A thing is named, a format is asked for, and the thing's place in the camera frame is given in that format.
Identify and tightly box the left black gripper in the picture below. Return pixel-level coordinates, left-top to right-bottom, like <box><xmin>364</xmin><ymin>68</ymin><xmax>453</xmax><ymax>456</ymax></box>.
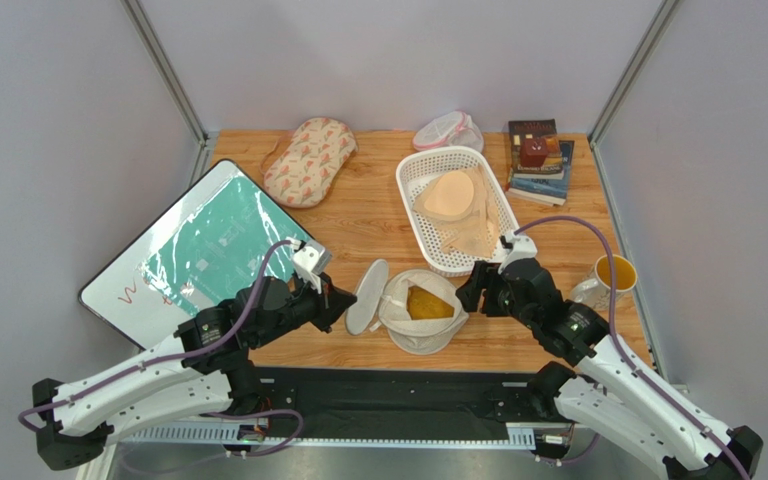
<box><xmin>252</xmin><ymin>270</ymin><xmax>358</xmax><ymax>348</ymax></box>

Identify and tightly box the round white mesh laundry bag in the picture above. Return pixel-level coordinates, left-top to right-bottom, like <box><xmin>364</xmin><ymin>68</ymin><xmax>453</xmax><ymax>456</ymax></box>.
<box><xmin>345</xmin><ymin>259</ymin><xmax>469</xmax><ymax>355</ymax></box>

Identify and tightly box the yellow bra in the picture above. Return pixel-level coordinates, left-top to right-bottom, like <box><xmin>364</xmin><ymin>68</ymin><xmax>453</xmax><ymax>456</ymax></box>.
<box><xmin>407</xmin><ymin>286</ymin><xmax>454</xmax><ymax>320</ymax></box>

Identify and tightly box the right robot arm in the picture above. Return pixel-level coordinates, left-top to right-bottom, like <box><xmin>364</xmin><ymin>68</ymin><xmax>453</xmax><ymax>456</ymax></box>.
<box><xmin>456</xmin><ymin>259</ymin><xmax>763</xmax><ymax>479</ymax></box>

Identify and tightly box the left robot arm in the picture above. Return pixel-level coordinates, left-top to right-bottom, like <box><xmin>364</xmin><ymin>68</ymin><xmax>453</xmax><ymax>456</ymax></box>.
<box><xmin>32</xmin><ymin>275</ymin><xmax>357</xmax><ymax>471</ymax></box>

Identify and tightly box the beige bra in basket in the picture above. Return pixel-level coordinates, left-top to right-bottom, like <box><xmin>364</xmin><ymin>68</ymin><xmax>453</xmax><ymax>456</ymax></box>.
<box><xmin>413</xmin><ymin>167</ymin><xmax>500</xmax><ymax>259</ymax></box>

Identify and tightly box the pink-trimmed mesh bag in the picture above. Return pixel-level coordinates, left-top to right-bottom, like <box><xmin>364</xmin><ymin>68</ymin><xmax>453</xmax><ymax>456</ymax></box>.
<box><xmin>412</xmin><ymin>110</ymin><xmax>485</xmax><ymax>152</ymax></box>

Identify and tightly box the white perforated plastic basket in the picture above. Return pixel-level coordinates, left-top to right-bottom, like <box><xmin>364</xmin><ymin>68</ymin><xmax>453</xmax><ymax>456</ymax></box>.
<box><xmin>395</xmin><ymin>146</ymin><xmax>518</xmax><ymax>277</ymax></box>

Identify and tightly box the white mug yellow inside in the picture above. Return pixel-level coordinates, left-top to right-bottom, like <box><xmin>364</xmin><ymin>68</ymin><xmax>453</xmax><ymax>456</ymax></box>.
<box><xmin>570</xmin><ymin>255</ymin><xmax>638</xmax><ymax>311</ymax></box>

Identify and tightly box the stack of books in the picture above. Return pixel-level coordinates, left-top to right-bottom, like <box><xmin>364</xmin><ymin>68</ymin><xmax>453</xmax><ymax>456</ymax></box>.
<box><xmin>506</xmin><ymin>119</ymin><xmax>574</xmax><ymax>206</ymax></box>

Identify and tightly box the whiteboard with green sheet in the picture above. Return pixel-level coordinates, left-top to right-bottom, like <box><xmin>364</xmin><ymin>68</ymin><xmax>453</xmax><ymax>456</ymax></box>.
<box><xmin>79</xmin><ymin>160</ymin><xmax>312</xmax><ymax>348</ymax></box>

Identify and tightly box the floral fabric pouch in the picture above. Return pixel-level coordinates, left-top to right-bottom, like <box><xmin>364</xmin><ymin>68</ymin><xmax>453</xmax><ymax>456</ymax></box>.
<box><xmin>261</xmin><ymin>117</ymin><xmax>358</xmax><ymax>209</ymax></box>

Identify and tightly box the dark red cube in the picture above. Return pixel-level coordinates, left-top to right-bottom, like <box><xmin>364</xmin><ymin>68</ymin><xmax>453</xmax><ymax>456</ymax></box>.
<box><xmin>518</xmin><ymin>137</ymin><xmax>548</xmax><ymax>169</ymax></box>

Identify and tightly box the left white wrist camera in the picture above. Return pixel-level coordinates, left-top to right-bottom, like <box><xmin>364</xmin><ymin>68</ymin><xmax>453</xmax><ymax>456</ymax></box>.
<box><xmin>290</xmin><ymin>239</ymin><xmax>332</xmax><ymax>294</ymax></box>

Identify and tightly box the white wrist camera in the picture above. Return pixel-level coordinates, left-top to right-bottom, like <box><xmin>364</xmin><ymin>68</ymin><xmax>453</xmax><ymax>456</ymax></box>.
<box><xmin>290</xmin><ymin>239</ymin><xmax>332</xmax><ymax>294</ymax></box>
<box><xmin>498</xmin><ymin>231</ymin><xmax>538</xmax><ymax>274</ymax></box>

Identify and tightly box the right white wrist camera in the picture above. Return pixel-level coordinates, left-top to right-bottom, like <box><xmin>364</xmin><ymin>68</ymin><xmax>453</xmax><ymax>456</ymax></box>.
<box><xmin>498</xmin><ymin>231</ymin><xmax>538</xmax><ymax>274</ymax></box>

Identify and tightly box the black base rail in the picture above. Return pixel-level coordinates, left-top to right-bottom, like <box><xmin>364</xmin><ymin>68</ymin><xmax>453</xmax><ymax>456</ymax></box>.
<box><xmin>256</xmin><ymin>367</ymin><xmax>571</xmax><ymax>458</ymax></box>

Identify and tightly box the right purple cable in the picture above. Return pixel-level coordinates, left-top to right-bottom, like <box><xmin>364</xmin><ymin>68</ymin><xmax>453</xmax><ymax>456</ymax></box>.
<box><xmin>513</xmin><ymin>215</ymin><xmax>753</xmax><ymax>480</ymax></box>

